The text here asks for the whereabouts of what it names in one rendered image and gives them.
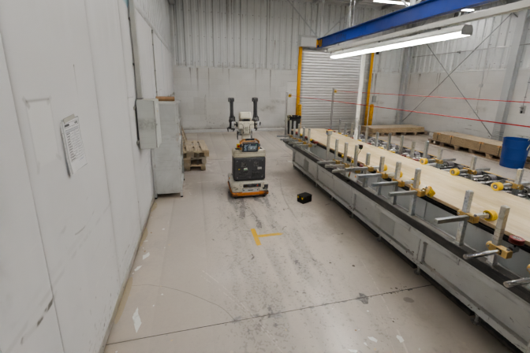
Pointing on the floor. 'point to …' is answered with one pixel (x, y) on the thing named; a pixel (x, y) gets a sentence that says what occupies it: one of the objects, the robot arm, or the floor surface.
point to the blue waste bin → (514, 152)
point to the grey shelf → (169, 151)
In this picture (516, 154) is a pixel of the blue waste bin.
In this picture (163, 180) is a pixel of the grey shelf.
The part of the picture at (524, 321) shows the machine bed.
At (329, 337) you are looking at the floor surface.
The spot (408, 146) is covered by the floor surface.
